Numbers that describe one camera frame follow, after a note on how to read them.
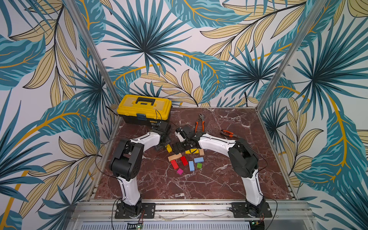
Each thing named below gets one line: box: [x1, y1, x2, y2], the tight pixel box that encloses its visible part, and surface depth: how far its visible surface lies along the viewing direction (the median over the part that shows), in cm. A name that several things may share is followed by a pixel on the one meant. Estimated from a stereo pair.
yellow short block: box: [164, 143, 173, 154], surface depth 95 cm
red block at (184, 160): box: [180, 155, 189, 167], surface depth 93 cm
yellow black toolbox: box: [116, 93, 173, 125], surface depth 99 cm
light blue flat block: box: [193, 157, 205, 163], surface depth 92 cm
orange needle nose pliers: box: [219, 129, 244, 139], surface depth 105 cm
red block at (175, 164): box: [170, 159, 180, 171], surface depth 90 cm
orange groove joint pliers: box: [194, 113, 206, 134], surface depth 111 cm
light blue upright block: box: [188, 160, 196, 172], surface depth 90 cm
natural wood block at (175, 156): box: [167, 152, 183, 162], surface depth 93 cm
